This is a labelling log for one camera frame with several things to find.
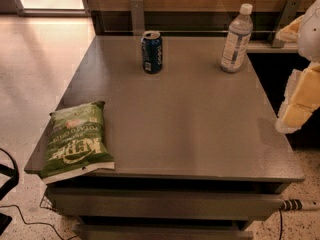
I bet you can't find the grey drawer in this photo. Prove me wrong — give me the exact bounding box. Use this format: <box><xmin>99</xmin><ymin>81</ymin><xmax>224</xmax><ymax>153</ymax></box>
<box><xmin>72</xmin><ymin>224</ymin><xmax>253</xmax><ymax>240</ymax></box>
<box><xmin>47</xmin><ymin>188</ymin><xmax>282</xmax><ymax>221</ymax></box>

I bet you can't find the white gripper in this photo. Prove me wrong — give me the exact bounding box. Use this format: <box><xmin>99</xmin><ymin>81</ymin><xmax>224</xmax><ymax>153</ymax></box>
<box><xmin>275</xmin><ymin>0</ymin><xmax>320</xmax><ymax>134</ymax></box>

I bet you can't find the lower grey drawer front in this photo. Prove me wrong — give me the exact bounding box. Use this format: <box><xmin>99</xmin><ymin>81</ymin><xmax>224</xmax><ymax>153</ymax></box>
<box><xmin>72</xmin><ymin>224</ymin><xmax>253</xmax><ymax>240</ymax></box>

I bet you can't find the grey drawer cabinet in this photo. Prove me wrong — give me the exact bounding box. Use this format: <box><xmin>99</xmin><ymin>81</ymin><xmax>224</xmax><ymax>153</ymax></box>
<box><xmin>46</xmin><ymin>36</ymin><xmax>303</xmax><ymax>232</ymax></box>

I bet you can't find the upper grey drawer front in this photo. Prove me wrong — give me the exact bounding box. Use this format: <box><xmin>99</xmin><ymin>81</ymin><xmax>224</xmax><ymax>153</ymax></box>
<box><xmin>47</xmin><ymin>188</ymin><xmax>282</xmax><ymax>221</ymax></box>

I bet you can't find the metal wall bracket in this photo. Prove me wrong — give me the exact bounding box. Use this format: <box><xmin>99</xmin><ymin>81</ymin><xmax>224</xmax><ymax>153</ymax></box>
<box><xmin>130</xmin><ymin>0</ymin><xmax>145</xmax><ymax>36</ymax></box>
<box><xmin>268</xmin><ymin>0</ymin><xmax>302</xmax><ymax>48</ymax></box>

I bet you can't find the green jalapeno chip bag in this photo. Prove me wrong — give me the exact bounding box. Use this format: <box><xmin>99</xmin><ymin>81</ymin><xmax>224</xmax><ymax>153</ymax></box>
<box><xmin>40</xmin><ymin>101</ymin><xmax>115</xmax><ymax>184</ymax></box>

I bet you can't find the striped black white cable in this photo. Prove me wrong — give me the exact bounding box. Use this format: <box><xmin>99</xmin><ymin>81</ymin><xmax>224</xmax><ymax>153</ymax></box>
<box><xmin>279</xmin><ymin>198</ymin><xmax>320</xmax><ymax>212</ymax></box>

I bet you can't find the left metal wall bracket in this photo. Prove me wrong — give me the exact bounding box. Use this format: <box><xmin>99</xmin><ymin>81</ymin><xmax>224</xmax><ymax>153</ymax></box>
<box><xmin>130</xmin><ymin>0</ymin><xmax>145</xmax><ymax>36</ymax></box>

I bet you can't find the blue soda can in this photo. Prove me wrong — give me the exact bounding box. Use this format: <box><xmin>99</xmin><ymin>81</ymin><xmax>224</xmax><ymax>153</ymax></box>
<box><xmin>141</xmin><ymin>30</ymin><xmax>163</xmax><ymax>74</ymax></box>

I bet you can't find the black chair base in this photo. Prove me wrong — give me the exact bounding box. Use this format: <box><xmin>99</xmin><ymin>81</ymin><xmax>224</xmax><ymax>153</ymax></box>
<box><xmin>0</xmin><ymin>148</ymin><xmax>19</xmax><ymax>236</ymax></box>

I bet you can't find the clear plastic water bottle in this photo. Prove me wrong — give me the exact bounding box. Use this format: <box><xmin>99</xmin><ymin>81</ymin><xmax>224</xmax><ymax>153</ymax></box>
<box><xmin>220</xmin><ymin>3</ymin><xmax>253</xmax><ymax>73</ymax></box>

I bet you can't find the thin black floor cable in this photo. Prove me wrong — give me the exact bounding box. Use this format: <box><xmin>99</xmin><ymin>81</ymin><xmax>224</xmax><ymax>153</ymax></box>
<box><xmin>0</xmin><ymin>197</ymin><xmax>78</xmax><ymax>240</ymax></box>

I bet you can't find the right metal wall bracket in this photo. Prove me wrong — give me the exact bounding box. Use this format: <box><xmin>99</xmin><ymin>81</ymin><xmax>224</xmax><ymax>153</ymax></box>
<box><xmin>268</xmin><ymin>0</ymin><xmax>302</xmax><ymax>48</ymax></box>

